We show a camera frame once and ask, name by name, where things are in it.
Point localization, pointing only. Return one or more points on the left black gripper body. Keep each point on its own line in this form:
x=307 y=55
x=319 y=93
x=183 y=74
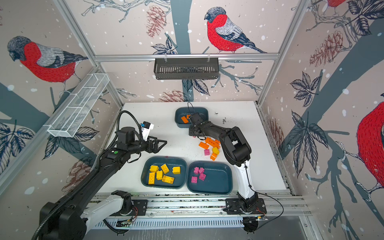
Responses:
x=145 y=145

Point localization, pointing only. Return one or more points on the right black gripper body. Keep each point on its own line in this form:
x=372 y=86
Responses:
x=193 y=129

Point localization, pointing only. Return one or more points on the yellow tall lego brick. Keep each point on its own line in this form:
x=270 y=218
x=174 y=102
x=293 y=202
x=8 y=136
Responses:
x=159 y=175

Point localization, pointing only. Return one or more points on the yellow small lego brick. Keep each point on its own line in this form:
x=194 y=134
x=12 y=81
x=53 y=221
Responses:
x=216 y=150

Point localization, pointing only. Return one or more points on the yellow square lego brick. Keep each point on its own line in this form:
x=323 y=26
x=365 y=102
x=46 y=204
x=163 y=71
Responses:
x=176 y=170

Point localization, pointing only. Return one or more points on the yellow long lego brick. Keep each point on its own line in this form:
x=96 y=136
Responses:
x=168 y=180
x=152 y=178

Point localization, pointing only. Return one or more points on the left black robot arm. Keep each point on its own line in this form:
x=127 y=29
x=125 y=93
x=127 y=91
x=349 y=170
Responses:
x=64 y=220

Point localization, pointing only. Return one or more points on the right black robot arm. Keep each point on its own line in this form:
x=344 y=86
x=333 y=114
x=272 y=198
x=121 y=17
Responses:
x=237 y=152

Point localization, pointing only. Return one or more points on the far teal bin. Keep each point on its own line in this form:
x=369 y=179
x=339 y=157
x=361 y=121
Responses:
x=184 y=111

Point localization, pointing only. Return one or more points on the teal bin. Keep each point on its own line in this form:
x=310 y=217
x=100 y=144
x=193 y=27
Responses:
x=184 y=111
x=218 y=181
x=171 y=162

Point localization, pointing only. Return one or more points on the near left teal bin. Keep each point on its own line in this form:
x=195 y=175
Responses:
x=171 y=162

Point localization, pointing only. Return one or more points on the near right teal bin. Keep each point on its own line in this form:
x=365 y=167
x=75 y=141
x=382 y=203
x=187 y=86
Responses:
x=218 y=181

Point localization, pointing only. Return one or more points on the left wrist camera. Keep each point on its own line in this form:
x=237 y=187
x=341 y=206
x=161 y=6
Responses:
x=146 y=127

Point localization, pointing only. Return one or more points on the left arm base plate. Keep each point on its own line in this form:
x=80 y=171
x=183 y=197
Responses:
x=135 y=208

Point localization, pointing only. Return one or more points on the aluminium mounting rail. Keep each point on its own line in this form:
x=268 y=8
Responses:
x=216 y=206

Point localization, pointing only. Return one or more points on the black hanging wire basket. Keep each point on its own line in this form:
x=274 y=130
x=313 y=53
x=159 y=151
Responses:
x=187 y=69

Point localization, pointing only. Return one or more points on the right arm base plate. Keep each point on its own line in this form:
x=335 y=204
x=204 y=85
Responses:
x=238 y=207

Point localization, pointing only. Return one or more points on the white mesh wall shelf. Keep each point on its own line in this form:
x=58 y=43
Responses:
x=71 y=118

